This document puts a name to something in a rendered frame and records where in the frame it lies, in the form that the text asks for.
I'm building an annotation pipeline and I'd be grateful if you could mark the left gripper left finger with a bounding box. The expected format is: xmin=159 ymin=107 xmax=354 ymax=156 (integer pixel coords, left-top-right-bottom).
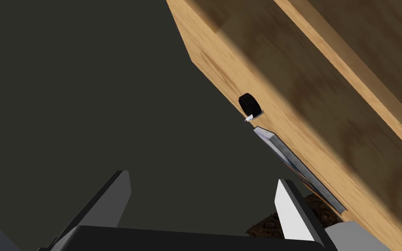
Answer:
xmin=61 ymin=170 xmax=132 ymax=229

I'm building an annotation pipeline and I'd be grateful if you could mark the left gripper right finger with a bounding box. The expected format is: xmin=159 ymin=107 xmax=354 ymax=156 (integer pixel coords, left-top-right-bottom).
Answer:
xmin=274 ymin=179 xmax=329 ymax=242

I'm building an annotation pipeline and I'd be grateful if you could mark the dark brown bread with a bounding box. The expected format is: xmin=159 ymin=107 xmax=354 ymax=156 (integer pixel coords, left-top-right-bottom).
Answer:
xmin=245 ymin=193 xmax=344 ymax=240

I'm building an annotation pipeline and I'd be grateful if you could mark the grey flat book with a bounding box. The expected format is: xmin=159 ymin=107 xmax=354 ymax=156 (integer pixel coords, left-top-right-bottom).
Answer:
xmin=253 ymin=126 xmax=348 ymax=214

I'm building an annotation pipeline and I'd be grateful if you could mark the pale grey rounded object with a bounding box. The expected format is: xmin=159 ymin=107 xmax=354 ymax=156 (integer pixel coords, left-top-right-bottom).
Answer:
xmin=324 ymin=220 xmax=394 ymax=251

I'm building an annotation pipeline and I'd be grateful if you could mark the black cylinder with white base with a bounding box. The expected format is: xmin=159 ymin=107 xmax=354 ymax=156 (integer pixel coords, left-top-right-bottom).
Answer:
xmin=238 ymin=92 xmax=265 ymax=122

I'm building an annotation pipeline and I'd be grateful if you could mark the light wooden table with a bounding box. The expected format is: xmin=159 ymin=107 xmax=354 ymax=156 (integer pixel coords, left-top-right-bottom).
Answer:
xmin=166 ymin=0 xmax=402 ymax=251

